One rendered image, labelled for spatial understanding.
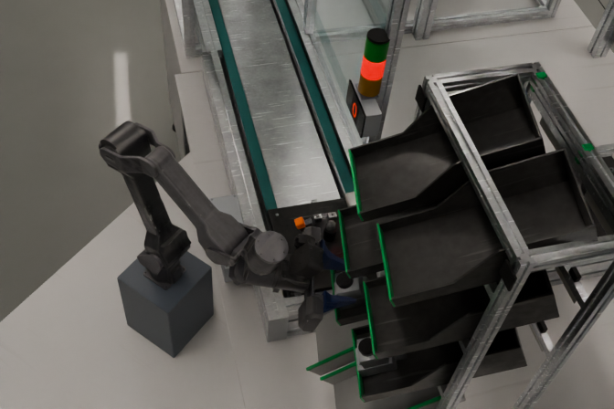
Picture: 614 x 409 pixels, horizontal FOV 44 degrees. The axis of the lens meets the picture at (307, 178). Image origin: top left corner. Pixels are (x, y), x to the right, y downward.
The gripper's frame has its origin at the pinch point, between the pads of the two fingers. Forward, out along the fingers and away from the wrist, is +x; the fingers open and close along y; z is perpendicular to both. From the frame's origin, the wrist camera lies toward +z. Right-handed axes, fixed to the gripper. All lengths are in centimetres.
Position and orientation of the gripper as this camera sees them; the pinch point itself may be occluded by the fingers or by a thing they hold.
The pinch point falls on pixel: (336, 281)
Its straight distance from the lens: 137.0
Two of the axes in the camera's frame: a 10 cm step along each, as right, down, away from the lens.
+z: 3.2, -5.9, -7.4
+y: -0.2, -7.8, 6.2
